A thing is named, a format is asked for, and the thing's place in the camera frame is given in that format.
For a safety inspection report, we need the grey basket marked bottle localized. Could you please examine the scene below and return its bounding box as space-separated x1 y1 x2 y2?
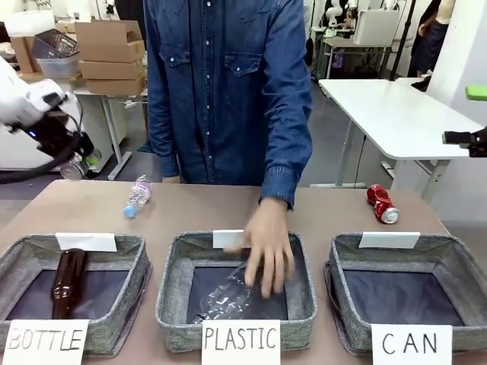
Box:
0 233 154 357

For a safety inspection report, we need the person's left forearm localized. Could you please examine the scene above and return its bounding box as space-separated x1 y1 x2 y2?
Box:
259 113 314 211

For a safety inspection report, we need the white blank card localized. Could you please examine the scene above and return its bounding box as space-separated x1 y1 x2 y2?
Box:
55 232 117 253
212 229 247 250
358 231 422 250

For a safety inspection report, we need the white box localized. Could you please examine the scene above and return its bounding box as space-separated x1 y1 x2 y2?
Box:
355 8 401 47

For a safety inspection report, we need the person's right forearm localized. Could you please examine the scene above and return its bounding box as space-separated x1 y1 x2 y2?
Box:
158 121 184 184

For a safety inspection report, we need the paper sign PLASTIC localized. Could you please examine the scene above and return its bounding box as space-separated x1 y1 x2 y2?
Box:
201 319 282 365

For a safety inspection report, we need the paper sign BOTTLE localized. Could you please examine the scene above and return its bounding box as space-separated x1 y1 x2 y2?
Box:
0 319 91 365

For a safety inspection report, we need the paper sign CAN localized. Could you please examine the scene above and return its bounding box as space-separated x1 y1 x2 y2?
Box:
370 323 454 365

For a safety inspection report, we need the white side table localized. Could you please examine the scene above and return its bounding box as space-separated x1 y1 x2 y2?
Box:
318 77 487 198

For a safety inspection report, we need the person's left hand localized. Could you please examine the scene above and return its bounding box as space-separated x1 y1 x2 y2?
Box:
224 197 297 300

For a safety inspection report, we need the white plastic bin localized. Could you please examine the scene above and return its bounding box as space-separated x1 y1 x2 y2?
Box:
35 52 83 79

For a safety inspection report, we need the black tripod pole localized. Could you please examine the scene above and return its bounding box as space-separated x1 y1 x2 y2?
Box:
389 0 420 81

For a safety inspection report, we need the red crushed can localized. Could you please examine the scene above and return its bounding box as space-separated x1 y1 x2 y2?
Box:
365 183 401 224

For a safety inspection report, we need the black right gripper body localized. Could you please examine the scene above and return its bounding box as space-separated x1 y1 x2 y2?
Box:
468 127 487 159

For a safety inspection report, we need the grey basket marked plastic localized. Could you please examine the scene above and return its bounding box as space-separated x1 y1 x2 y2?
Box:
154 230 319 353

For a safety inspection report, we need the background person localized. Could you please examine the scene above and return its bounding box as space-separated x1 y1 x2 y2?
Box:
407 0 457 79

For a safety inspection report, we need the brown glass bottle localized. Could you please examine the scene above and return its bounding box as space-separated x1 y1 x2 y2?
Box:
50 247 90 320

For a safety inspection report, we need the flat cardboard box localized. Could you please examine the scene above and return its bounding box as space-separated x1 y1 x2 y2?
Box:
86 75 148 96
78 58 147 81

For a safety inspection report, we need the clear crushed plastic bottle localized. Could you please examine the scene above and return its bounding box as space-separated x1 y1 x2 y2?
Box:
192 261 287 325

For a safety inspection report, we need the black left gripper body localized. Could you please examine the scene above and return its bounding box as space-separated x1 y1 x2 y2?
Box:
36 109 95 161

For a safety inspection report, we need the small cardboard box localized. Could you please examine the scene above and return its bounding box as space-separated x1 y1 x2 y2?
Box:
8 35 43 74

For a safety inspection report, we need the person in denim shirt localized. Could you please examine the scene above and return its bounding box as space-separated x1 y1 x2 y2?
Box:
143 0 314 211

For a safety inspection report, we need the white desk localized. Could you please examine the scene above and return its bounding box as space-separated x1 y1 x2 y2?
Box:
71 84 150 182

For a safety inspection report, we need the water bottle with blue cap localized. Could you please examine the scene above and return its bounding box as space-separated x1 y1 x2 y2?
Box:
123 174 154 220

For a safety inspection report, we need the grey basket marked can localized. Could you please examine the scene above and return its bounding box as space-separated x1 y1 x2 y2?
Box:
323 232 487 355

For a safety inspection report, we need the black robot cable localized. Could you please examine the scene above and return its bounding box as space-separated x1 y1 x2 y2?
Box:
0 113 84 184

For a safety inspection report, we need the open cardboard box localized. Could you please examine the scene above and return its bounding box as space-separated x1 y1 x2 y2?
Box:
74 19 147 64

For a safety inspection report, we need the grey plastic crate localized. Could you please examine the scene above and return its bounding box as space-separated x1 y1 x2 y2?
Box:
30 29 81 60

